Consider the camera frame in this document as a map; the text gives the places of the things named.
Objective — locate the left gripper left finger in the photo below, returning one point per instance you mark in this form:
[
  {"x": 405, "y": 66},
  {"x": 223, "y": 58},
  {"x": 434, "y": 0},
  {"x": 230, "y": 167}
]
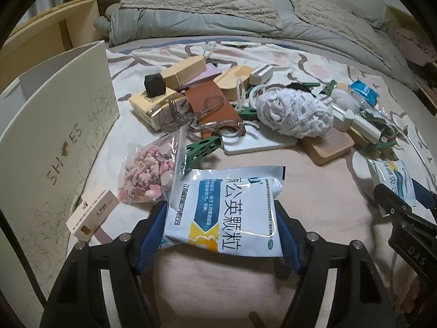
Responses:
[{"x": 77, "y": 297}]

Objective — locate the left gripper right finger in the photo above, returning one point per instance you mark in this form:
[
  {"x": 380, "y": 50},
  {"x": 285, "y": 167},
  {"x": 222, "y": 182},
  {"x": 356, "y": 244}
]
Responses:
[{"x": 360, "y": 298}]

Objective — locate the blue white medicine sachet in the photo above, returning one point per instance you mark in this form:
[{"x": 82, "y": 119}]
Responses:
[{"x": 229, "y": 211}]

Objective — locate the small cream carton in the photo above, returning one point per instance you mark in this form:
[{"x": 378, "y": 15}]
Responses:
[{"x": 95, "y": 205}]

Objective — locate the pink wooden block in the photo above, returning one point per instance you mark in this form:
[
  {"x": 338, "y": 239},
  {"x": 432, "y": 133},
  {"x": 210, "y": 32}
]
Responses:
[{"x": 327, "y": 147}]

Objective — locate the pink beads bag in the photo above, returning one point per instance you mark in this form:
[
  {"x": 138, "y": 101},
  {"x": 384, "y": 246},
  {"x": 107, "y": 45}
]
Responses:
[{"x": 149, "y": 172}]

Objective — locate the blue wipes packet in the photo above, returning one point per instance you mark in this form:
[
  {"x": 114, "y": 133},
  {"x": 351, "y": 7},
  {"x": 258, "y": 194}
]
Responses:
[{"x": 367, "y": 93}]

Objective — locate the white crochet yarn ball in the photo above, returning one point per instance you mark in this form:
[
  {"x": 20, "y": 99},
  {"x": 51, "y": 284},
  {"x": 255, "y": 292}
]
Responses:
[{"x": 294, "y": 113}]

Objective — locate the cartoon bear blanket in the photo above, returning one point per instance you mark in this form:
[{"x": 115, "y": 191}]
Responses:
[{"x": 191, "y": 287}]

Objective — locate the white shoe box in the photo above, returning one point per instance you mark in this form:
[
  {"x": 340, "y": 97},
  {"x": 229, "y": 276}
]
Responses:
[{"x": 48, "y": 147}]

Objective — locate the white tile coaster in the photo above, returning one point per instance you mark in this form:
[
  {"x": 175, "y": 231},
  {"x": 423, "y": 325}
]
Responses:
[{"x": 256, "y": 140}]

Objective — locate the cluttered wardrobe niche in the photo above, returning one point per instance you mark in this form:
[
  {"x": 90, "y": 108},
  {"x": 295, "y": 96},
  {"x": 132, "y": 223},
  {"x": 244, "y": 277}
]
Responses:
[{"x": 418, "y": 51}]

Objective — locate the green clothes peg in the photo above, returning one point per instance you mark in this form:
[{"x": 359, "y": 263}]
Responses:
[{"x": 200, "y": 150}]

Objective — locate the yellow gold box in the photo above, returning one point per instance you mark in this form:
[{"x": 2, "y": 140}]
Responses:
[{"x": 154, "y": 111}]

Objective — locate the white adapter block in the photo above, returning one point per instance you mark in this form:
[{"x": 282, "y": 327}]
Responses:
[{"x": 261, "y": 75}]

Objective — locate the black small cube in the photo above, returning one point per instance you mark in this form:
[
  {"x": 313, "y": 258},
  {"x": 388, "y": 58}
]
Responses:
[{"x": 154, "y": 85}]

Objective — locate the brown leather pouch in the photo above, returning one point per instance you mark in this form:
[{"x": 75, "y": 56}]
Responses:
[{"x": 213, "y": 111}]

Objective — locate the tan wooden case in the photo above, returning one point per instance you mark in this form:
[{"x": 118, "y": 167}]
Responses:
[{"x": 227, "y": 81}]

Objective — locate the beige wooden box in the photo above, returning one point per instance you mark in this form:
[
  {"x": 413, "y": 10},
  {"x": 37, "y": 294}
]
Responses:
[{"x": 183, "y": 71}]

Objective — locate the wooden bedside shelf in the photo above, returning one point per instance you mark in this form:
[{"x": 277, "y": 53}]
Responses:
[{"x": 59, "y": 29}]

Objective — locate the grey folded duvet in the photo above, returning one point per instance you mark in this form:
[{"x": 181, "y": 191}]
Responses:
[{"x": 320, "y": 23}]

